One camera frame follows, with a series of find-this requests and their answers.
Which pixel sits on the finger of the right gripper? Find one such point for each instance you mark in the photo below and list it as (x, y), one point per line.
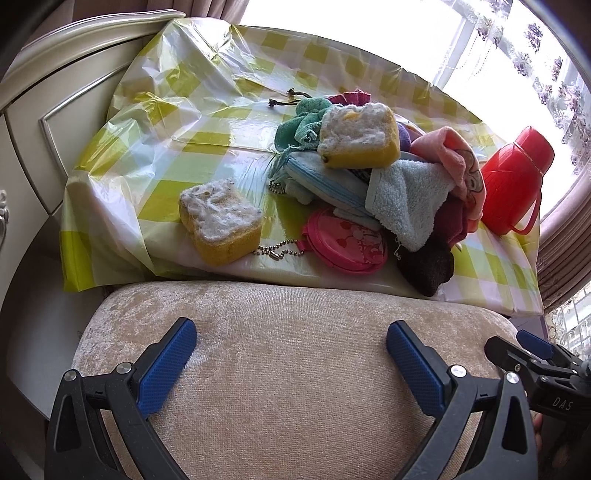
(510, 358)
(551, 353)

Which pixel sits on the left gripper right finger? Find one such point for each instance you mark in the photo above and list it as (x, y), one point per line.
(504, 445)

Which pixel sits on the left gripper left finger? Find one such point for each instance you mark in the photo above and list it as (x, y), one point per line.
(78, 445)

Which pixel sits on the dark brown towel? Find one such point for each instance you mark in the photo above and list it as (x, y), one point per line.
(427, 268)

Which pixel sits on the purple knit glove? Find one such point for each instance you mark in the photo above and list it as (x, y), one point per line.
(404, 137)

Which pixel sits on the light blue zip pouch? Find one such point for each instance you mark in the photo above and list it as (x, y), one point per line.
(338, 187)

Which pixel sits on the red plastic thermos jug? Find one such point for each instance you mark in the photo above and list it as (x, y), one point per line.
(513, 178)

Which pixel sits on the light blue fluffy towel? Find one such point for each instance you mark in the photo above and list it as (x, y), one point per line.
(406, 196)

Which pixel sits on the pink round coin purse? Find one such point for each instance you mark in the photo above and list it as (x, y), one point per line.
(342, 244)

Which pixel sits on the pink cartoon cloth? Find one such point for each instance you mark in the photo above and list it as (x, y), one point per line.
(447, 147)

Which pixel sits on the yellow sponge on pile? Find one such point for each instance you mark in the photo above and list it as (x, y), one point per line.
(359, 137)

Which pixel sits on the yellow sponge near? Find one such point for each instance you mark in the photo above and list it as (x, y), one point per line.
(222, 223)

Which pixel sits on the teal green cloth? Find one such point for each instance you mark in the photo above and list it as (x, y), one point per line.
(302, 132)

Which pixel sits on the cream cabinet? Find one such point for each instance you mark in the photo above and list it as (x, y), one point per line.
(54, 98)

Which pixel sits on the green checkered plastic tablecloth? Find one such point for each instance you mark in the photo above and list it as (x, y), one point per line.
(193, 107)

